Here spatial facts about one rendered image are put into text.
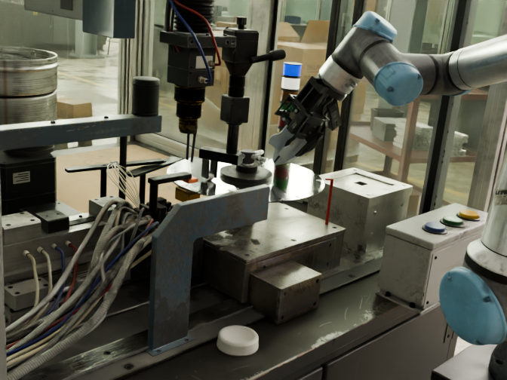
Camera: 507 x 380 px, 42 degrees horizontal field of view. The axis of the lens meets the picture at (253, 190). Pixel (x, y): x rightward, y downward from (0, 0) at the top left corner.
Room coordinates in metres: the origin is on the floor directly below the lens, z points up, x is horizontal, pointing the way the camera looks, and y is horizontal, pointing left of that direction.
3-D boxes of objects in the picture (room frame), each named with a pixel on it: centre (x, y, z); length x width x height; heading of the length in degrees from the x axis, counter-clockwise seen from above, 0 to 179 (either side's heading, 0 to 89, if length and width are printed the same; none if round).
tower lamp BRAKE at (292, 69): (1.61, -0.07, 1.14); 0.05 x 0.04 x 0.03; 46
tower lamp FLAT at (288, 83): (1.61, -0.07, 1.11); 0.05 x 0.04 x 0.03; 46
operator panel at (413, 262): (1.29, -0.41, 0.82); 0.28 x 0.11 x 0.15; 136
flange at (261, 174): (1.32, 0.02, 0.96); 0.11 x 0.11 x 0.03
